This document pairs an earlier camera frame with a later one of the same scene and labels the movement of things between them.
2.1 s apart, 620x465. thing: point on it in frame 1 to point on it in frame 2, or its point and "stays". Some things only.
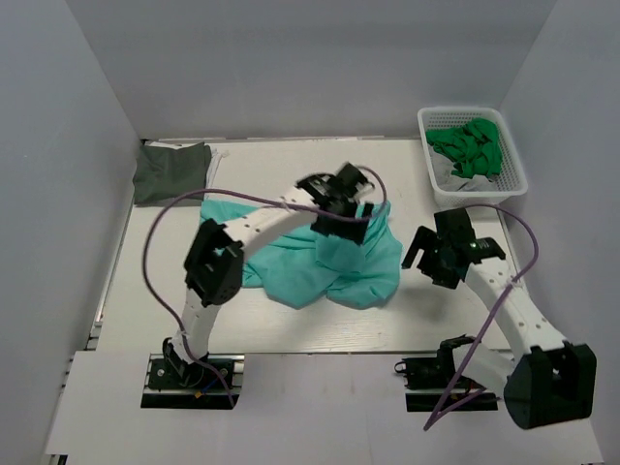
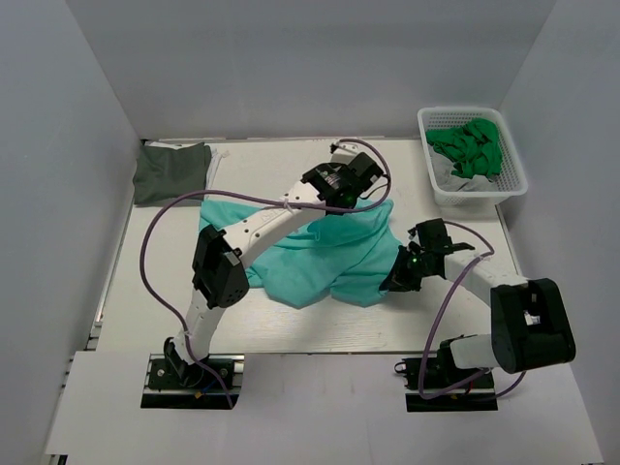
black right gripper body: (437, 257) to (396, 275)
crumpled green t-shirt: (476, 147) stays
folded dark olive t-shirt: (164, 174) stays
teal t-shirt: (303, 265) stays
